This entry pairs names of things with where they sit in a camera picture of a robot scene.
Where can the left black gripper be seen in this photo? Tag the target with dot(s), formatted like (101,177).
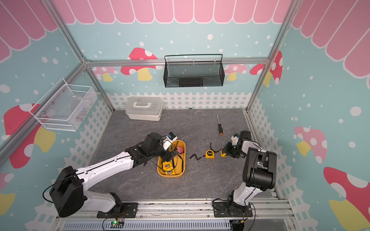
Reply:
(168,155)

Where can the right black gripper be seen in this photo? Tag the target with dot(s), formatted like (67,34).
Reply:
(228,150)

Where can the yellow tape measure with strap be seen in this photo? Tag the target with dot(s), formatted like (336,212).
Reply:
(208,155)

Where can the yellow storage tray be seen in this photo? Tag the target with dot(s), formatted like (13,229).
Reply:
(179,162)

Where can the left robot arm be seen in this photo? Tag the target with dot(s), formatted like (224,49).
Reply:
(70,193)

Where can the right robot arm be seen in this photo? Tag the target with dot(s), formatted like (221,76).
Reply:
(259,171)

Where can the pink round tape measure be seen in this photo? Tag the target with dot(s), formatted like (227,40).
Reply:
(180,150)

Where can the yellow tape measure in tray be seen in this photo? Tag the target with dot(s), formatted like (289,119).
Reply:
(170,172)

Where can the black orange screwdriver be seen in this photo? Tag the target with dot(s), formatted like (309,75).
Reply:
(220,126)

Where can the white plastic toolbox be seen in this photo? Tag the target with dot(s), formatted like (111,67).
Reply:
(146,108)

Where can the green led circuit board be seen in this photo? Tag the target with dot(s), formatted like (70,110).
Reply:
(116,224)

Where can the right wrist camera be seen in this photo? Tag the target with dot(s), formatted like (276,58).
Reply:
(234,139)

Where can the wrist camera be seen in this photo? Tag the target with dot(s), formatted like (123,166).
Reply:
(168,141)
(234,139)

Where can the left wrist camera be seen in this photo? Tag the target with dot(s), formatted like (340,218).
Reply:
(168,141)

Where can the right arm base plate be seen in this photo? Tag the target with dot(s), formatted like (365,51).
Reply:
(224,209)

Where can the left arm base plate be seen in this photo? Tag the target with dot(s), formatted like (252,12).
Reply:
(122,210)

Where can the grey ribbed cable duct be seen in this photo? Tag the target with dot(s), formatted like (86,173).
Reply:
(150,225)

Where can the black mesh wall basket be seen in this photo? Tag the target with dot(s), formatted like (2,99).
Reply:
(193,70)

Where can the white wire wall basket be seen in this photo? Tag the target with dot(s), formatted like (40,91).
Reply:
(64,107)

